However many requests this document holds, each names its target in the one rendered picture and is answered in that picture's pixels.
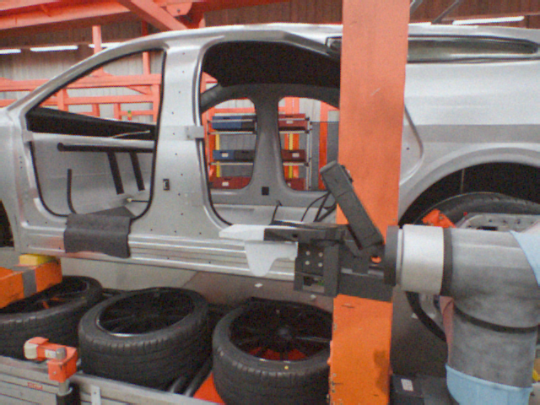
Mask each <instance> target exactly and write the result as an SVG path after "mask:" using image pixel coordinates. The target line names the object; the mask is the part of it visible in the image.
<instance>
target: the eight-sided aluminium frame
mask: <svg viewBox="0 0 540 405"><path fill-rule="evenodd" d="M539 219H540V215H531V214H530V215H525V214H504V213H469V214H468V215H467V216H465V217H463V219H461V220H460V221H459V222H458V223H456V224H455V226H456V227H457V228H458V229H467V230H475V229H476V228H478V227H479V226H490V227H497V226H505V227H507V228H515V227H524V228H525V229H526V228H528V227H529V226H530V225H532V224H533V223H535V222H536V221H538V220H539ZM419 303H420V305H421V308H422V310H423V311H424V312H425V313H426V315H428V316H429V317H430V318H431V319H432V320H433V321H434V322H435V323H436V324H437V325H438V326H439V327H440V329H441V330H442V331H443V332H444V333H446V331H445V327H444V322H443V316H442V312H441V311H440V310H439V309H438V308H437V307H436V305H435V304H434V295H433V294H426V293H420V292H419ZM539 356H540V330H538V331H537V342H536V350H535V358H534V359H538V357H539Z"/></svg>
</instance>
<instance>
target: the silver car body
mask: <svg viewBox="0 0 540 405"><path fill-rule="evenodd" d="M464 1H465V0H457V1H456V2H455V3H453V4H452V5H451V6H450V7H449V8H447V9H446V10H445V11H444V12H443V13H441V14H440V15H439V16H438V17H437V18H436V19H434V20H433V21H432V22H431V23H430V24H409V25H408V47H407V61H406V76H405V90H404V105H403V119H402V148H401V153H402V163H401V177H400V192H399V206H398V218H399V216H400V215H401V213H402V211H403V210H404V208H405V207H406V206H407V205H408V204H409V203H410V202H411V200H412V199H413V198H414V197H415V196H416V195H417V194H418V193H419V192H420V191H422V190H423V189H424V188H425V187H426V186H427V185H428V184H429V183H431V182H432V181H434V180H436V179H437V178H439V177H441V176H442V175H444V174H446V173H448V172H450V171H452V170H455V169H457V168H460V167H462V166H464V165H470V164H473V163H477V162H481V161H486V160H494V159H513V160H521V161H526V162H531V163H534V164H538V165H540V30H534V29H524V28H515V27H503V26H484V25H453V24H437V23H439V22H440V21H441V20H442V19H443V18H444V17H445V16H446V15H447V14H449V13H450V12H452V11H453V10H455V9H456V8H457V7H458V6H459V5H461V4H462V3H463V2H464ZM342 26H343V25H342V24H283V23H268V24H238V25H228V26H219V27H209V28H201V29H191V30H176V31H169V32H163V33H158V34H154V35H147V36H144V37H140V38H137V39H133V40H128V41H124V42H122V43H118V44H115V45H113V46H109V47H107V48H105V49H103V50H101V51H99V52H96V53H95V54H93V55H92V56H90V57H87V58H85V59H84V60H83V61H81V62H78V63H76V64H75V65H73V66H71V67H70V68H68V69H67V70H66V71H64V72H62V73H60V74H58V75H57V76H56V77H54V78H52V79H50V80H49V81H47V82H46V83H44V84H42V85H41V86H40V87H38V88H37V89H34V90H33V91H31V92H30V93H28V94H27V95H25V96H23V97H22V98H20V99H18V100H16V101H15V102H13V103H11V104H10V105H7V106H5V107H3V108H2V109H0V247H5V246H8V247H14V250H15V252H20V253H29V254H36V255H45V256H54V257H69V258H78V259H86V260H95V261H102V262H119V263H127V264H135V265H144V266H152V267H167V268H176V269H185V270H192V271H199V272H207V273H221V274H228V275H235V276H242V277H249V278H263V279H271V280H278V281H287V282H294V261H293V260H290V259H289V258H278V259H276V260H275V261H274V262H273V264H272V266H271V267H270V269H269V271H268V273H267V274H266V275H264V276H256V275H254V274H253V273H252V272H251V270H250V267H249V263H248V259H247V255H246V248H245V244H244V241H243V240H241V239H231V238H224V237H219V232H220V231H222V230H225V229H227V228H229V227H230V226H232V225H234V224H242V225H261V226H268V225H269V224H271V223H272V222H273V221H274V220H287V221H297V222H307V223H308V222H322V223H333V224H335V223H336V215H337V203H336V201H335V199H334V197H333V196H332V194H331V195H330V194H329V193H328V192H327V191H307V190H296V189H294V188H292V187H289V184H288V183H287V181H286V180H285V177H284V163H283V156H282V148H281V140H280V132H279V123H278V117H279V101H280V100H281V99H282V98H283V97H300V98H307V99H313V100H319V101H321V102H324V103H326V104H329V105H331V106H333V107H335V108H337V109H339V107H340V80H341V53H342ZM148 51H164V52H165V54H164V57H163V60H162V62H161V69H160V92H159V106H158V111H157V117H156V124H150V123H145V122H138V121H135V122H132V121H120V120H113V119H107V118H100V117H96V116H87V115H82V114H78V113H73V112H68V111H60V110H56V109H52V108H46V107H41V106H40V105H42V104H43V103H44V102H46V101H47V100H49V99H50V98H51V97H52V96H53V95H56V94H58V93H59V92H60V91H61V90H63V89H66V88H67V87H68V86H69V85H71V84H74V83H76V82H77V81H79V80H80V79H82V78H83V77H84V76H86V75H88V74H90V73H92V72H93V71H95V70H98V69H100V68H101V67H104V66H106V65H108V64H109V63H111V62H115V61H116V60H121V59H123V58H124V57H131V56H133V55H139V54H140V53H144V52H148ZM203 72H205V73H206V74H208V75H210V76H211V77H213V78H215V79H216V80H217V81H218V83H217V84H215V85H214V86H212V87H210V88H208V89H206V90H205V91H203V92H202V81H203ZM281 97H282V98H281ZM238 98H248V99H249V100H250V101H251V102H252V103H253V104H254V106H255V111H256V123H257V125H256V147H255V155H254V162H253V169H252V176H251V179H250V181H249V184H248V185H246V186H244V187H242V188H212V187H210V180H209V173H208V161H207V153H206V146H205V132H204V125H203V113H204V112H206V111H207V110H209V109H211V108H213V107H214V106H216V105H219V104H221V103H223V102H225V101H228V100H233V99H238ZM280 98H281V99H280ZM139 132H144V133H139ZM129 133H134V134H129ZM123 134H127V135H123ZM119 135H123V136H120V137H116V136H119ZM111 137H115V138H111ZM70 213H81V214H96V215H111V216H126V217H132V218H131V221H130V225H129V229H130V232H129V234H128V236H127V249H128V258H127V259H121V258H119V257H115V256H108V255H106V254H105V253H102V252H100V251H79V252H76V253H71V252H70V253H65V251H64V243H63V231H64V230H65V229H66V228H67V225H66V221H67V217H68V215H69V214H70ZM8 220H9V221H8ZM9 226H11V229H12V232H11V233H10V232H9ZM11 238H13V240H11Z"/></svg>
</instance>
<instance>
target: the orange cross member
mask: <svg viewBox="0 0 540 405"><path fill-rule="evenodd" d="M116 1H117V2H119V3H120V4H122V5H123V6H125V7H126V8H128V9H130V10H131V11H133V12H134V13H135V14H137V15H138V16H140V17H142V18H143V19H145V20H147V21H148V22H149V23H150V24H152V25H154V26H155V27H157V28H158V29H160V30H162V31H164V32H169V31H176V30H189V29H188V28H187V27H186V26H185V25H183V24H182V23H181V22H179V21H178V20H177V19H175V18H174V17H173V16H171V15H170V14H169V13H167V12H166V11H165V10H163V9H162V8H161V7H160V6H159V5H157V4H156V3H155V2H153V1H152V0H116Z"/></svg>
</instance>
